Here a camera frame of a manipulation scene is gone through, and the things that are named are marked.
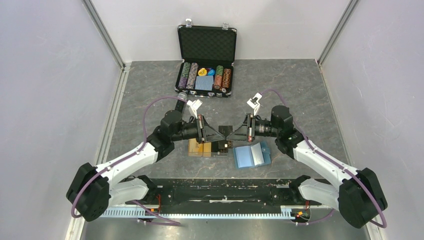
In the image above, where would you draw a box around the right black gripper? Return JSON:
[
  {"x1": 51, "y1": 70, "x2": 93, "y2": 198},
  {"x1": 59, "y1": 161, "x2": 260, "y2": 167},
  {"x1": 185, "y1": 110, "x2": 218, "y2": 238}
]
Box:
[{"x1": 227, "y1": 113, "x2": 281, "y2": 142}]

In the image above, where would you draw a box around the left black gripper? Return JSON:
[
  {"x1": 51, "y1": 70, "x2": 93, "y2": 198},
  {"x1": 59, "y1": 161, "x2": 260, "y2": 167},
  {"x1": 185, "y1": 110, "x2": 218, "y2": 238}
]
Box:
[{"x1": 171, "y1": 114, "x2": 226, "y2": 144}]

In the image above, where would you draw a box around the clear box with gold cards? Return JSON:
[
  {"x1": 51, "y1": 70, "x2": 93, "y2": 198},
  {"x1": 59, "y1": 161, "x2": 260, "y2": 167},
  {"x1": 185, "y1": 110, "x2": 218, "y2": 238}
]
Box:
[{"x1": 188, "y1": 138, "x2": 234, "y2": 158}]

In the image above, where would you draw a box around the light blue card holder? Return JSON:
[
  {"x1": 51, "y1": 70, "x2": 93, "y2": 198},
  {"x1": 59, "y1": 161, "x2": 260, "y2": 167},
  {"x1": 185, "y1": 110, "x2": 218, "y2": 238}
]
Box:
[{"x1": 233, "y1": 141, "x2": 272, "y2": 169}]

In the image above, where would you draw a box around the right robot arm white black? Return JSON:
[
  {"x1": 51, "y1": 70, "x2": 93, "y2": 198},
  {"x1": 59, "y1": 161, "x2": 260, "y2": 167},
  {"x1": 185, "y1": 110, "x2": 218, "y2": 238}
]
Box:
[{"x1": 227, "y1": 105, "x2": 388, "y2": 229}]

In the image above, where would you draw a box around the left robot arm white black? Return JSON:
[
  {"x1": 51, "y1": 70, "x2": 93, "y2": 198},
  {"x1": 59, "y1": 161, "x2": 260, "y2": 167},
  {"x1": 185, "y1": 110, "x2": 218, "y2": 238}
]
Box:
[{"x1": 66, "y1": 110, "x2": 226, "y2": 222}]

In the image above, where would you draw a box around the blue playing card deck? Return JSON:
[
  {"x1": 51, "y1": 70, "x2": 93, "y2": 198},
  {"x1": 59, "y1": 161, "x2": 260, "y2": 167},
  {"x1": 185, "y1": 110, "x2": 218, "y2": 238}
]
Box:
[{"x1": 194, "y1": 75, "x2": 214, "y2": 91}]

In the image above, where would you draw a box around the black microphone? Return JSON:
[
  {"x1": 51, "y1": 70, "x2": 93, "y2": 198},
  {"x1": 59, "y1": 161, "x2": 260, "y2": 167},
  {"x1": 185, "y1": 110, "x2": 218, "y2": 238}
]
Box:
[{"x1": 174, "y1": 92, "x2": 188, "y2": 113}]

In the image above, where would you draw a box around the brown orange chip stack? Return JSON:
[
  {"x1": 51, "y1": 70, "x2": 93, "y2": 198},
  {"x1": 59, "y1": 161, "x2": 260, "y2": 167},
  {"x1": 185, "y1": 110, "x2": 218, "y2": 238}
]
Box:
[{"x1": 221, "y1": 68, "x2": 232, "y2": 89}]

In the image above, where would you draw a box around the green orange chip stack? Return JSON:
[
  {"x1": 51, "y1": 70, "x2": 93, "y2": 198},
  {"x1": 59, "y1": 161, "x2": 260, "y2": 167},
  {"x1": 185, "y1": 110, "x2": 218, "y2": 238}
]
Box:
[{"x1": 213, "y1": 65, "x2": 224, "y2": 90}]

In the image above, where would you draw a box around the pink grey chip stack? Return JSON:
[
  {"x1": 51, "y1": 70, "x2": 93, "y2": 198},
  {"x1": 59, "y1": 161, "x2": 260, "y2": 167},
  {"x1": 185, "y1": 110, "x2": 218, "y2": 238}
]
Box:
[{"x1": 185, "y1": 62, "x2": 199, "y2": 89}]

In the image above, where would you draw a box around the yellow dealer chip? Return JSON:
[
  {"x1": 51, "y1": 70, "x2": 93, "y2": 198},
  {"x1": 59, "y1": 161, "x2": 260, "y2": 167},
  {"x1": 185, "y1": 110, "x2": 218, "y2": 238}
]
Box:
[{"x1": 198, "y1": 68, "x2": 208, "y2": 77}]

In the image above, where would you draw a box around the green purple chip stack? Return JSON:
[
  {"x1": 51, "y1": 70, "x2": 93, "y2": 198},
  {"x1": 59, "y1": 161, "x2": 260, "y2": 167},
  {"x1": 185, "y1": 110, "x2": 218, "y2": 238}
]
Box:
[{"x1": 177, "y1": 62, "x2": 191, "y2": 89}]

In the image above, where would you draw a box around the black poker chip case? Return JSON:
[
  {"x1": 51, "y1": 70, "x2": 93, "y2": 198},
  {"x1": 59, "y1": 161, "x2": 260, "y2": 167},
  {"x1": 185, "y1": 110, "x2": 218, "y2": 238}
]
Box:
[{"x1": 174, "y1": 18, "x2": 238, "y2": 98}]

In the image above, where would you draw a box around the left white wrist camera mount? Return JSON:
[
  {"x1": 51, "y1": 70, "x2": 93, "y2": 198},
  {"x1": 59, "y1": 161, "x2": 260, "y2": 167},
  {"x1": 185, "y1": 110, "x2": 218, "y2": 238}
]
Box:
[{"x1": 186, "y1": 99, "x2": 203, "y2": 119}]

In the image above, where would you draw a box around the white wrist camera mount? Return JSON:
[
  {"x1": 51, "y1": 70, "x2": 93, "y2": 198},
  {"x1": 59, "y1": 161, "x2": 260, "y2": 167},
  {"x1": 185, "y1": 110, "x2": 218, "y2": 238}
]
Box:
[
  {"x1": 186, "y1": 99, "x2": 203, "y2": 119},
  {"x1": 246, "y1": 92, "x2": 263, "y2": 116}
]

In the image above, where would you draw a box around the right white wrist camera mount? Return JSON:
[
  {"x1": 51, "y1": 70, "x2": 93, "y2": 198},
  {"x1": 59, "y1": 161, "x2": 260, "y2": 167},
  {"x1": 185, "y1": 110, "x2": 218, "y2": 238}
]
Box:
[{"x1": 246, "y1": 92, "x2": 263, "y2": 116}]

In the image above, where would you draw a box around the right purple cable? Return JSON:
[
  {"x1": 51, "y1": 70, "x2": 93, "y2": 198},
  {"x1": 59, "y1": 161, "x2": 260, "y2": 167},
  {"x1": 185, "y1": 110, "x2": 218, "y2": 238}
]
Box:
[{"x1": 259, "y1": 88, "x2": 388, "y2": 229}]

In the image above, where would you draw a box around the purple cable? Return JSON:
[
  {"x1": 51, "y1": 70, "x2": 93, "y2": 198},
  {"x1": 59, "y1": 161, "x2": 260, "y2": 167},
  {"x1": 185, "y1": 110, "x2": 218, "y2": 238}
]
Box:
[
  {"x1": 71, "y1": 96, "x2": 191, "y2": 220},
  {"x1": 259, "y1": 88, "x2": 388, "y2": 229}
]

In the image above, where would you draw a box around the white slotted cable duct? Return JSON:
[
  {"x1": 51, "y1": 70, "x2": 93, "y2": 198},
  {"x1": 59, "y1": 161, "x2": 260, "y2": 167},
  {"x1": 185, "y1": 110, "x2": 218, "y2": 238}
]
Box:
[{"x1": 101, "y1": 205, "x2": 307, "y2": 221}]

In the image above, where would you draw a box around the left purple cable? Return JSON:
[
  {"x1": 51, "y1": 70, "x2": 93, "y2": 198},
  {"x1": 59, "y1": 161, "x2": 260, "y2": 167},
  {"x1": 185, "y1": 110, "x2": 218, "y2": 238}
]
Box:
[{"x1": 71, "y1": 96, "x2": 191, "y2": 220}]

